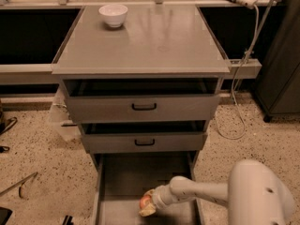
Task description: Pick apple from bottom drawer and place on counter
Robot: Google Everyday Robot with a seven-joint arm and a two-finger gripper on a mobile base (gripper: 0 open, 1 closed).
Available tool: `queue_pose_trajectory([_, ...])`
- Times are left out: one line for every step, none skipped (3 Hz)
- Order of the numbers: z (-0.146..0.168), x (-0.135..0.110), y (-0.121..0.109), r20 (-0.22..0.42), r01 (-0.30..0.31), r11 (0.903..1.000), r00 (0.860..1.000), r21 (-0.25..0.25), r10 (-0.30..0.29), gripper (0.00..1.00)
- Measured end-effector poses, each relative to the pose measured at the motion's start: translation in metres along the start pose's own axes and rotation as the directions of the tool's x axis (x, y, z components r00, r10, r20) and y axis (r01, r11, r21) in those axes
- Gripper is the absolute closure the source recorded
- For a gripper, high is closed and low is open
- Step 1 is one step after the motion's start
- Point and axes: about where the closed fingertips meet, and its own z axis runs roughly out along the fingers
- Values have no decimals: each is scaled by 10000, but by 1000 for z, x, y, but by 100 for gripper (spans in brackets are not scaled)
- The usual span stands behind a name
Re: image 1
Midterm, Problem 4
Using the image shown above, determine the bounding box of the red apple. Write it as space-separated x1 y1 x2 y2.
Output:
140 195 151 209

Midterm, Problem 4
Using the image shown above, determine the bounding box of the black device bottom left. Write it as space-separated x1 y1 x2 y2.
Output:
0 207 12 225

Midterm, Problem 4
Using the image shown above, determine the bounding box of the grey top drawer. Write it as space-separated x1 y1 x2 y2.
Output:
64 78 219 123

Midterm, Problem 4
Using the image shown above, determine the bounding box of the white ceramic bowl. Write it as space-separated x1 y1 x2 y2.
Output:
98 4 128 28

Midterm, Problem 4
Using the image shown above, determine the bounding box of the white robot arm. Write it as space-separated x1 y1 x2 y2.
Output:
140 159 295 225

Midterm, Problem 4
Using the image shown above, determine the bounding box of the grey bottom drawer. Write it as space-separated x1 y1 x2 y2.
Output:
91 152 203 225

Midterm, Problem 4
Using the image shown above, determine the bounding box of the grey drawer cabinet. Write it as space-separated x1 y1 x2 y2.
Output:
51 4 232 225

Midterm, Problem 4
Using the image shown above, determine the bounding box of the black object on floor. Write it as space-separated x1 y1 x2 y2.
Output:
62 216 73 225

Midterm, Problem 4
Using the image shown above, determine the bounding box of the grey middle drawer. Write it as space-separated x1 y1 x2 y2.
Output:
82 120 206 154

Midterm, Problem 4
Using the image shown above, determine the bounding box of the grey drawer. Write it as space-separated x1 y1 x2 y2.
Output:
91 152 203 225
64 78 219 123
82 120 206 154

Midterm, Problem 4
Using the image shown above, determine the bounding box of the white cable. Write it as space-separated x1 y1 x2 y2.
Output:
214 4 260 141

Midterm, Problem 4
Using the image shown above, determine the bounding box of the metal rod on floor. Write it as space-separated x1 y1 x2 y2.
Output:
0 172 38 197

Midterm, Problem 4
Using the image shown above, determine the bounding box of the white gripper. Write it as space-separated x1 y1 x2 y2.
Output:
139 185 175 217

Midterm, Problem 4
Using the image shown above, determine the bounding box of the clear plastic bag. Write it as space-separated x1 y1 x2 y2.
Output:
48 88 81 142

